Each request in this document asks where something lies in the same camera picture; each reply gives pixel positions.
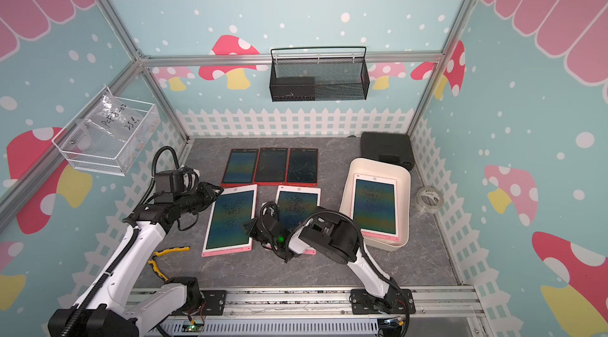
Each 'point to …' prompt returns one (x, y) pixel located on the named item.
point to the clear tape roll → (429, 199)
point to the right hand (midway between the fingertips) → (239, 227)
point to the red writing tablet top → (240, 168)
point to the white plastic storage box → (366, 166)
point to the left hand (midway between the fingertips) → (222, 194)
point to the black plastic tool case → (388, 146)
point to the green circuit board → (191, 327)
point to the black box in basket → (293, 88)
